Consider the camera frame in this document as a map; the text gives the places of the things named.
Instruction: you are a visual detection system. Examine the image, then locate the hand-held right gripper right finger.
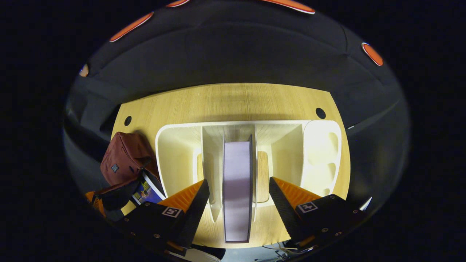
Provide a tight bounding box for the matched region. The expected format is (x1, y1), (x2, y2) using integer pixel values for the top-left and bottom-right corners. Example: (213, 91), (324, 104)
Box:
(269, 176), (366, 251)

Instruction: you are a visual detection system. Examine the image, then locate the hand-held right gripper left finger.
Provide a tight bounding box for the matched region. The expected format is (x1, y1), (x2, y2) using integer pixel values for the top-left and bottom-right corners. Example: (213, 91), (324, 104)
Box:
(122, 178), (211, 256)

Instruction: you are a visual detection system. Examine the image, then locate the black and white book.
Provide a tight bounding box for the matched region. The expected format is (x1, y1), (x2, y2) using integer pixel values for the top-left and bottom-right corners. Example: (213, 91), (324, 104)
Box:
(222, 134), (254, 243)

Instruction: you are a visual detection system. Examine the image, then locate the blue book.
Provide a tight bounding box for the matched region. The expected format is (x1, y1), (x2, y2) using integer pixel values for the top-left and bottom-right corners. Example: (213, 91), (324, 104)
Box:
(130, 170), (166, 205)

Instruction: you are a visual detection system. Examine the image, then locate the maroon schoolbag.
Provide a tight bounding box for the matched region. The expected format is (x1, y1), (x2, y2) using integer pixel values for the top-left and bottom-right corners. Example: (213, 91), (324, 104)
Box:
(96, 132), (161, 212)

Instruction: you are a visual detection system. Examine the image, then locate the white bookshelf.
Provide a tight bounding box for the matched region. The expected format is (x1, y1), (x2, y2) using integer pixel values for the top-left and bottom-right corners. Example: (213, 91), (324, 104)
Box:
(155, 119), (343, 223)

